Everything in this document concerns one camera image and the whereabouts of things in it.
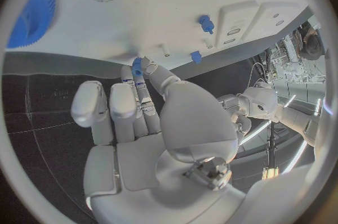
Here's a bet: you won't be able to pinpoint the blue gear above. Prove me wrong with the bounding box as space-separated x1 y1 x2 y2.
6 0 58 50

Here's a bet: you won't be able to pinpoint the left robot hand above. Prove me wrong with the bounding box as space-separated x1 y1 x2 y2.
217 93 253 141

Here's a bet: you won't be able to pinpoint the person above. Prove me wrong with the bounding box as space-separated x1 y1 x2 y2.
299 20 327 61

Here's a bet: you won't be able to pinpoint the white cable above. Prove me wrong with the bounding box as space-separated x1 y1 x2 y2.
248 62 269 89

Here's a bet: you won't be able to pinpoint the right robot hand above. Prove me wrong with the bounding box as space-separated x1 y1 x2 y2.
70 56 247 224

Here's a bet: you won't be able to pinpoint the blue peg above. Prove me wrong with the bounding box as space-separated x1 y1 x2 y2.
131 57 145 77
190 51 202 65

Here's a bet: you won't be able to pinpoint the blue plug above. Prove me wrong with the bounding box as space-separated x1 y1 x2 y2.
197 15 215 35

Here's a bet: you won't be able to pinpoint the white task board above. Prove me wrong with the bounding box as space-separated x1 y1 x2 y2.
5 0 311 79

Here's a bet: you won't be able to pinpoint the cluttered workshop desk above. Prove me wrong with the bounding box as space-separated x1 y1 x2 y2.
272 33 326 84

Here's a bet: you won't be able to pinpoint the black tripod stand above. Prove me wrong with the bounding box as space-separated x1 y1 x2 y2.
261 120 281 181

